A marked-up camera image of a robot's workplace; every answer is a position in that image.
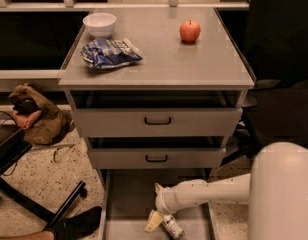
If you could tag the blue chip bag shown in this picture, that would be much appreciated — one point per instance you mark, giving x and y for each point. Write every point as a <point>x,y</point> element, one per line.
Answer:
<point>108,54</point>

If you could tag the black office chair right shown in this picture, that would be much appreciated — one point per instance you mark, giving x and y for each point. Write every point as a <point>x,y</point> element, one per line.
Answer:
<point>273,38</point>

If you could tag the brown backpack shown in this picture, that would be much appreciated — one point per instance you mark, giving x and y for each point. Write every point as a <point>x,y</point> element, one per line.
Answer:
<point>48,125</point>

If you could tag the grey drawer cabinet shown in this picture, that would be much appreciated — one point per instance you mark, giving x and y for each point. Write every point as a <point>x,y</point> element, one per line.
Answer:
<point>208,73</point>

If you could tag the bottom drawer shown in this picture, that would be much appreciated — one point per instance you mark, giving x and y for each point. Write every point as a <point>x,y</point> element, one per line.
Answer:
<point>130,197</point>

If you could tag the white ceramic bowl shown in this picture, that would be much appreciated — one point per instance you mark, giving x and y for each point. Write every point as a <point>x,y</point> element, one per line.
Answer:
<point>100,25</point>

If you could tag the black top drawer handle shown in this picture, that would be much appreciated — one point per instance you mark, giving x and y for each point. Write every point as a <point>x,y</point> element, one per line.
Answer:
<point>157,122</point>

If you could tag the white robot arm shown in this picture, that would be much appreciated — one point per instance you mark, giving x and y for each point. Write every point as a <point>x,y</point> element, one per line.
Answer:
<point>276,191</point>

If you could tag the drawer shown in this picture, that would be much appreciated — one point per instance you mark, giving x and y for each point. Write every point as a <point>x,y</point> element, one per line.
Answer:
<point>130,197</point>
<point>155,152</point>
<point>129,122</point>

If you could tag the top drawer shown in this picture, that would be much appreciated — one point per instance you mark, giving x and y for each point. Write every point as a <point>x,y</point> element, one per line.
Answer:
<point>129,122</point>

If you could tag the black sock foot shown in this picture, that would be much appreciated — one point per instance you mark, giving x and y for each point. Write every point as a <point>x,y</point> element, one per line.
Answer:
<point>79,226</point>

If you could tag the black middle drawer handle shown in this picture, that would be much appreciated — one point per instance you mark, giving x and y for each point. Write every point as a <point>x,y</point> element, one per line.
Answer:
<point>155,159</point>

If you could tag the black drawer handle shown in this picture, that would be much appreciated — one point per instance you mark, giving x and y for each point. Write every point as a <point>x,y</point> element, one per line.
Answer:
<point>157,122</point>
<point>155,159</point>

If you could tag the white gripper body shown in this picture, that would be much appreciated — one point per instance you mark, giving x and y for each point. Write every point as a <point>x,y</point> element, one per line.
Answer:
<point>165,199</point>

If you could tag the red apple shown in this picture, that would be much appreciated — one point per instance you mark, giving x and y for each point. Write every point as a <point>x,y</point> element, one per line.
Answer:
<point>189,31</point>

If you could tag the middle drawer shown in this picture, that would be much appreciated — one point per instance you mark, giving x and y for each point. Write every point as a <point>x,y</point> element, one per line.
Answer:
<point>155,152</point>

